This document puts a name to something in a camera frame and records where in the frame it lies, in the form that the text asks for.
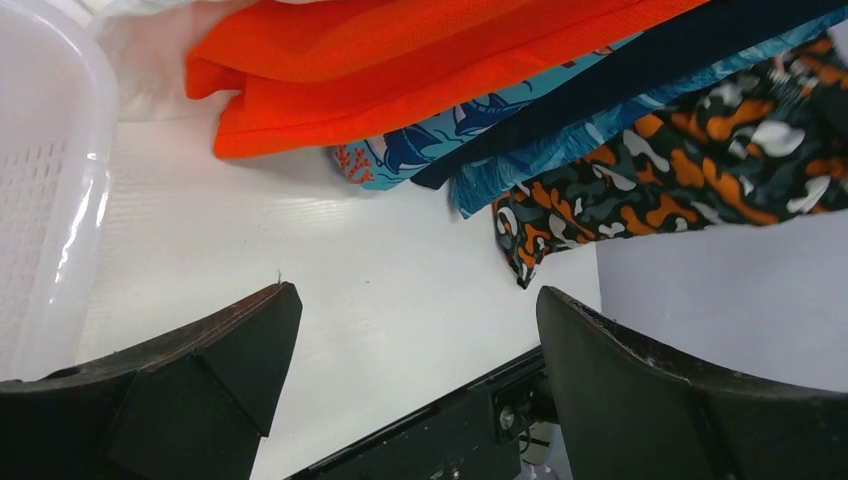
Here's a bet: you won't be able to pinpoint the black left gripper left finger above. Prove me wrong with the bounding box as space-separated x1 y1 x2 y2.
1 282 303 479

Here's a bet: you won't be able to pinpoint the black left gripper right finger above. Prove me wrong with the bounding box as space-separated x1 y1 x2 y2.
536 287 847 479

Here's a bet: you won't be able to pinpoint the camouflage orange black shorts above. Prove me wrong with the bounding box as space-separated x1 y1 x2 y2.
493 32 847 287

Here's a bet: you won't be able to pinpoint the blue leaf print shorts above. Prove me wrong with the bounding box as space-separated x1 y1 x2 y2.
451 4 847 218

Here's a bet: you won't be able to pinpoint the teal shark print shorts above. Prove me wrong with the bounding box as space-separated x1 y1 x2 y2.
328 35 638 191

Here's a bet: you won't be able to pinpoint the orange mesh shorts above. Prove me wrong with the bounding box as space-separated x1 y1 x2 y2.
184 0 694 159

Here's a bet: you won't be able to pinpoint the navy blue shorts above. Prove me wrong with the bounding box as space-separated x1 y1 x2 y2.
412 0 846 190

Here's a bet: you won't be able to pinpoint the white plastic basket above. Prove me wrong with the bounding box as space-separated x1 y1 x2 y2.
1 1 119 381

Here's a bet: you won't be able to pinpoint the white garment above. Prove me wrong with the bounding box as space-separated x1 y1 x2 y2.
82 1 251 122

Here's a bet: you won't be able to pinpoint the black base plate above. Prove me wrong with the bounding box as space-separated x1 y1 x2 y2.
293 348 557 480

